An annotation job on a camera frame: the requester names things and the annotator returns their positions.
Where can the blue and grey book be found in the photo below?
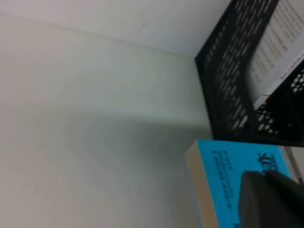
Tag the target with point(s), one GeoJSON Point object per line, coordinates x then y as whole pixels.
{"type": "Point", "coordinates": [213, 190]}

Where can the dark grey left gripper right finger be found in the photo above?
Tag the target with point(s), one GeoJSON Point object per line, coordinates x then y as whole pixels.
{"type": "Point", "coordinates": [289, 190]}

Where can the black perforated plastic book stand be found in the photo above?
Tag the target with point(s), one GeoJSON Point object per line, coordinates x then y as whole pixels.
{"type": "Point", "coordinates": [221, 95]}

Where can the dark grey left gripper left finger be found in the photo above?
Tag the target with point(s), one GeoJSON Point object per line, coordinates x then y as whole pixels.
{"type": "Point", "coordinates": [259, 209]}

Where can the thin white book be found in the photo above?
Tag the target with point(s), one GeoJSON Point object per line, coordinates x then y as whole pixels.
{"type": "Point", "coordinates": [275, 47]}

